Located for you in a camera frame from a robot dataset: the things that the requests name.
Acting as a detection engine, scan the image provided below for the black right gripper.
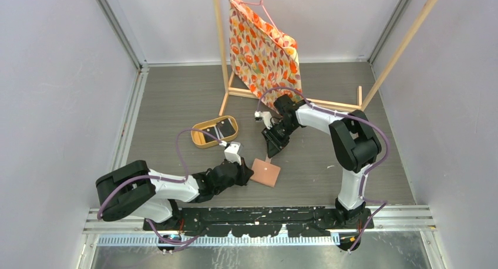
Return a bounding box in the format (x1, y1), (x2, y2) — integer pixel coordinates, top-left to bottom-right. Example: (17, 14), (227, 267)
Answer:
(262, 120), (298, 159)

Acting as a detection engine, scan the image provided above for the pink blue card holder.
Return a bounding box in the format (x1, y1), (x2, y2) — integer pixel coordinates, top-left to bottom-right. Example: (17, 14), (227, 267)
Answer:
(250, 158), (281, 187)

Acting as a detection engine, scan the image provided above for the yellow oval card tray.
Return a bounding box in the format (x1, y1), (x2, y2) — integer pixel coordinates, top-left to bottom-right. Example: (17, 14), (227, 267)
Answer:
(190, 116), (238, 149)

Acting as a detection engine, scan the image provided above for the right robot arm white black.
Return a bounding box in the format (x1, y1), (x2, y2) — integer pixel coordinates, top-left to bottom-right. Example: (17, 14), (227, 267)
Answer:
(254, 95), (382, 228)

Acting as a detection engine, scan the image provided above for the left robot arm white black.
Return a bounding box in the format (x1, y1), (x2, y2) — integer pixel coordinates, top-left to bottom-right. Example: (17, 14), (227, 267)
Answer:
(96, 160), (254, 230)

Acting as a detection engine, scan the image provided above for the wooden hanging rack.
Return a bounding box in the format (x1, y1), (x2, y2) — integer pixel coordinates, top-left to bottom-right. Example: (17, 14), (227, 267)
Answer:
(213, 0), (438, 116)

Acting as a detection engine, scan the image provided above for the orange floral fabric bag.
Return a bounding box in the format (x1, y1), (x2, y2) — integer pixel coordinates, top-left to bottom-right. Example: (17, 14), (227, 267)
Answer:
(228, 0), (302, 110)

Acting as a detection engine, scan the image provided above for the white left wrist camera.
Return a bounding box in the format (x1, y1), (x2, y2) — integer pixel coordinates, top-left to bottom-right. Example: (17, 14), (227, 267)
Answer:
(220, 141), (242, 165)

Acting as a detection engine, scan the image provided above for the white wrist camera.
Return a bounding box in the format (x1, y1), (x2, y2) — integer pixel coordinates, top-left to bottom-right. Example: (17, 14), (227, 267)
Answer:
(254, 111), (273, 129)
(220, 141), (242, 165)

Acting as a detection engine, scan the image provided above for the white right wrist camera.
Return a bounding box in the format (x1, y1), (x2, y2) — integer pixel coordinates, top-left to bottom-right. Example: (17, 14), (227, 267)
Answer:
(254, 111), (273, 129)

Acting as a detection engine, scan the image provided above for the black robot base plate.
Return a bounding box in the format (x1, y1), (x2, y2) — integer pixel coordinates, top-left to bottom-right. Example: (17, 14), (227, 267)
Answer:
(143, 206), (374, 237)

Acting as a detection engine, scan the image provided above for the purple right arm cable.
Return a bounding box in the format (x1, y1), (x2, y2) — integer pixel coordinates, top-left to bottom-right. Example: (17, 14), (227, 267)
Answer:
(257, 87), (391, 253)

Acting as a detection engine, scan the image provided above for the pink wire hanger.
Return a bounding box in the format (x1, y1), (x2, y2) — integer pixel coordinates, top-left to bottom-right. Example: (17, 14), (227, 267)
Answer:
(243, 0), (278, 30)

